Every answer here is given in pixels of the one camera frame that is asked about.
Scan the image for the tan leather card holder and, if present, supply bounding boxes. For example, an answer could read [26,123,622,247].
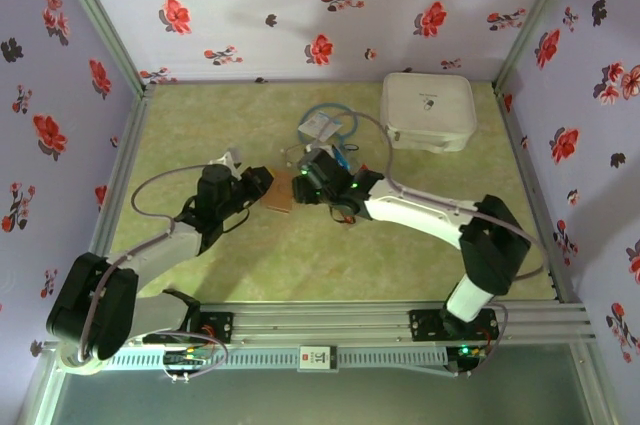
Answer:
[262,169,296,214]

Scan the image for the blue tube stethoscope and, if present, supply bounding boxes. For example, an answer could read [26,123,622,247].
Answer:
[280,103,360,169]

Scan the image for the white printed packet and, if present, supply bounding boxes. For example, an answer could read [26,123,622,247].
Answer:
[298,112,341,141]

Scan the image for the white square box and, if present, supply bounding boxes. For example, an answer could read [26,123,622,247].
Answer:
[378,72,477,154]

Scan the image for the small white display unit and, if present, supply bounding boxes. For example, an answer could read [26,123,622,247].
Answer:
[298,344,340,373]

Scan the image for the green controller circuit board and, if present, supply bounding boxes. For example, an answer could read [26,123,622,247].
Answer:
[163,347,210,367]
[457,343,490,362]

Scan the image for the grey left arm cable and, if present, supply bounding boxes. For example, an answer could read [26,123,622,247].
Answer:
[78,163,215,362]

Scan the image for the grey aluminium side rail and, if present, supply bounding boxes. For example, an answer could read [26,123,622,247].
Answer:
[492,82,584,305]
[88,84,156,259]

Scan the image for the grey aluminium mounting rail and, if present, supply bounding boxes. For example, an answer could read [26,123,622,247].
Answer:
[49,300,599,346]

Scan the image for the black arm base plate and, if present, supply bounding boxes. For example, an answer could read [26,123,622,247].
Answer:
[143,312,235,345]
[408,308,500,342]

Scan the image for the grey base cable loop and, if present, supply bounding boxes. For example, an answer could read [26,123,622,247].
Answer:
[162,330,230,382]
[449,300,511,379]

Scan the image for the white slotted cable duct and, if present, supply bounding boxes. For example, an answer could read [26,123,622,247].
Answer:
[107,347,449,370]

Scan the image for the grey aluminium frame post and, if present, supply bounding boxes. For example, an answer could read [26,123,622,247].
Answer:
[47,0,157,96]
[492,0,584,94]

